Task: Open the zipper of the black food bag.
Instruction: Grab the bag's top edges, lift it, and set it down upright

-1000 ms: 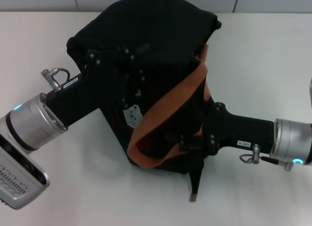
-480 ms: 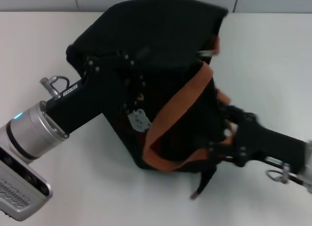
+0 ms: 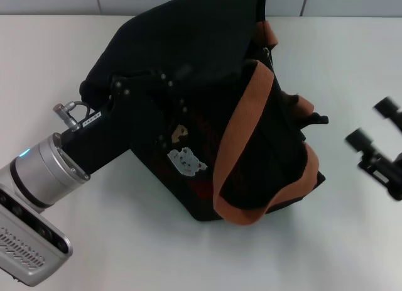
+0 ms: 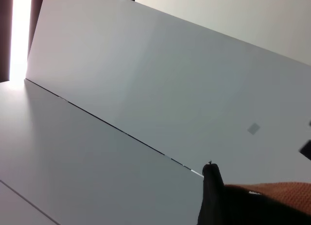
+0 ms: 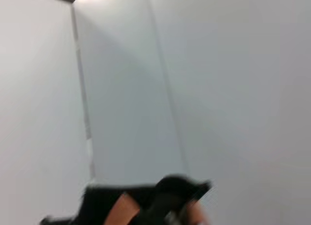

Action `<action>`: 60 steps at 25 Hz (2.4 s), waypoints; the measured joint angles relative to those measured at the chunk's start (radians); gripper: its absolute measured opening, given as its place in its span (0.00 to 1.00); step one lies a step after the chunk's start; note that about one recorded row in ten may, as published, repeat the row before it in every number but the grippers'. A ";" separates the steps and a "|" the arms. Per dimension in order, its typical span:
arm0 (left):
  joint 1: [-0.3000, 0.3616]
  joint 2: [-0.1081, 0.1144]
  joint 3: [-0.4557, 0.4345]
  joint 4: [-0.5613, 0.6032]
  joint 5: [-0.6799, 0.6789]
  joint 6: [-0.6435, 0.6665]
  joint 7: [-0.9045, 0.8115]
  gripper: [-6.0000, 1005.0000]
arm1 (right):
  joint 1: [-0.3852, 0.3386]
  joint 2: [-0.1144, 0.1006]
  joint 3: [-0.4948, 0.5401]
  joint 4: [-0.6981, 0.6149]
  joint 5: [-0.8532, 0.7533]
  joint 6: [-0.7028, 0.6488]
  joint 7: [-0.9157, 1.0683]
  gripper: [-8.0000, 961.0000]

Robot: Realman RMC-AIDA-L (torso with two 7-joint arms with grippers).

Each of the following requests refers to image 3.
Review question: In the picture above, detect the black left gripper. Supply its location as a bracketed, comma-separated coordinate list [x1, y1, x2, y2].
[60, 63, 194, 176]

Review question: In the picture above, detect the black food bag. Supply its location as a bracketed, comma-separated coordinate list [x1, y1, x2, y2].
[79, 0, 329, 226]

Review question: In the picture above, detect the left gripper cable with connector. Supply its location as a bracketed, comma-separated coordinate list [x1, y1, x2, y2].
[52, 100, 95, 132]

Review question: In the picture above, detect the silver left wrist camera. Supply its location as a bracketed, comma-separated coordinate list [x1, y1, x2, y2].
[0, 184, 75, 287]

